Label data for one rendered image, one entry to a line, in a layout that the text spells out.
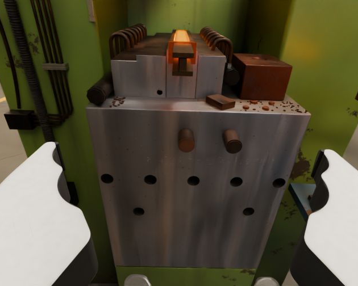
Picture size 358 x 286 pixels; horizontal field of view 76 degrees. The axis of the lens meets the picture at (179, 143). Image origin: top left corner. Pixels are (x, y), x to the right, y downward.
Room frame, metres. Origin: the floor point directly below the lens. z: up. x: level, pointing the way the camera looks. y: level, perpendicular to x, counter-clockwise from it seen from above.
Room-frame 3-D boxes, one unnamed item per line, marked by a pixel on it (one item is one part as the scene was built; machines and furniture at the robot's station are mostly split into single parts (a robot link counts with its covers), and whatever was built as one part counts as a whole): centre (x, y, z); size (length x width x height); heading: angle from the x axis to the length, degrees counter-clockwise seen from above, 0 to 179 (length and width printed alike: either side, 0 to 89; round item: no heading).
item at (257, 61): (0.48, -0.15, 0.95); 0.12 x 0.09 x 0.07; 1
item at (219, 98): (0.39, -0.07, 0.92); 0.04 x 0.03 x 0.01; 33
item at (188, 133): (0.34, -0.01, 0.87); 0.04 x 0.03 x 0.03; 1
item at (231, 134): (0.34, -0.09, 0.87); 0.04 x 0.03 x 0.03; 1
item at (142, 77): (0.63, 0.03, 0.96); 0.42 x 0.20 x 0.09; 1
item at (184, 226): (0.64, -0.03, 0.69); 0.56 x 0.38 x 0.45; 1
